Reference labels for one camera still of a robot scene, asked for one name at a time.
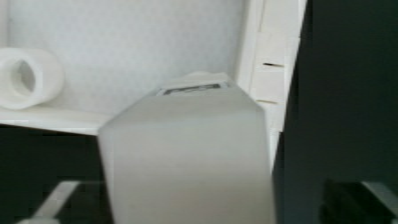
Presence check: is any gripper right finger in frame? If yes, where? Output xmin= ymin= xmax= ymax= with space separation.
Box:
xmin=320 ymin=180 xmax=398 ymax=224

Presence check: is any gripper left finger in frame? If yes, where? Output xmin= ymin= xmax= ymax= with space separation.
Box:
xmin=15 ymin=181 xmax=80 ymax=224

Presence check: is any white desk tabletop tray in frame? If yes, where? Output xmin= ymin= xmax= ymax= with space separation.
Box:
xmin=0 ymin=0 xmax=310 ymax=168

